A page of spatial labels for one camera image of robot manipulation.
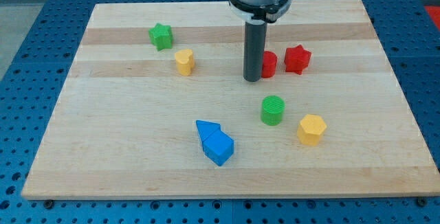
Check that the red star block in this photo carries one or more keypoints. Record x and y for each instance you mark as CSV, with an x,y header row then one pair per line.
x,y
296,59

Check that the green star block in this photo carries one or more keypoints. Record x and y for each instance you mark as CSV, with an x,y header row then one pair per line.
x,y
161,36

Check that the blue triangle block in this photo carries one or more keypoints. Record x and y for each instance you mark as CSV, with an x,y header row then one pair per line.
x,y
205,129

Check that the blue cube block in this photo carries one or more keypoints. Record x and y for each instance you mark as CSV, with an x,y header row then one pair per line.
x,y
218,147

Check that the green cylinder block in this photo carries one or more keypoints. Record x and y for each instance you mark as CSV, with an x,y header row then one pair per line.
x,y
272,110

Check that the yellow heart block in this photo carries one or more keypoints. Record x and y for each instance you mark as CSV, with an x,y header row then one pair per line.
x,y
185,61

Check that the red cylinder block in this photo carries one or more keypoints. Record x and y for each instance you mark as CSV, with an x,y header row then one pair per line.
x,y
270,60

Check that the wooden board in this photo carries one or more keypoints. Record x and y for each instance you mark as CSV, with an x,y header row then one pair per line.
x,y
124,123

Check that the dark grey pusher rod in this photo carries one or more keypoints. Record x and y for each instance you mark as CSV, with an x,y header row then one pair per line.
x,y
254,46

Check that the yellow hexagon block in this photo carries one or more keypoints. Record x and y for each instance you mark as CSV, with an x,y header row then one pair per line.
x,y
311,130

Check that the blue perforated table plate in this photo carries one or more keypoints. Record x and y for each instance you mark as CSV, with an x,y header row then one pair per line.
x,y
32,83

